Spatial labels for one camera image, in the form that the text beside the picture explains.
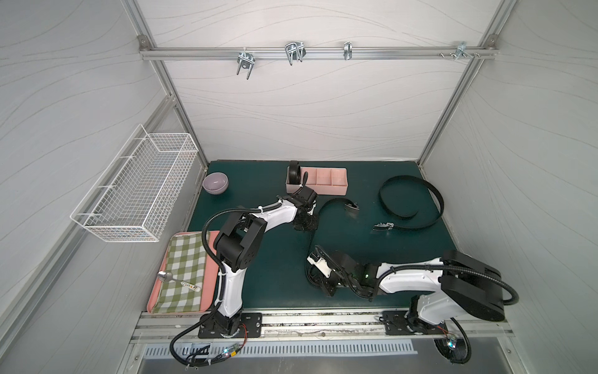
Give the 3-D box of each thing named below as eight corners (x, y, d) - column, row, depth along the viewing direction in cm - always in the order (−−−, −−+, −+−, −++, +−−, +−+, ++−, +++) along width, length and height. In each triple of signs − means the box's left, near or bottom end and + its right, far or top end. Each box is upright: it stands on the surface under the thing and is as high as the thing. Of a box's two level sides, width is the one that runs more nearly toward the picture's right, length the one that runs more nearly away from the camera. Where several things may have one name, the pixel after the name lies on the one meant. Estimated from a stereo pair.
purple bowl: (205, 198, 109) (199, 188, 104) (211, 181, 116) (206, 171, 110) (227, 198, 109) (223, 188, 104) (232, 181, 116) (228, 171, 110)
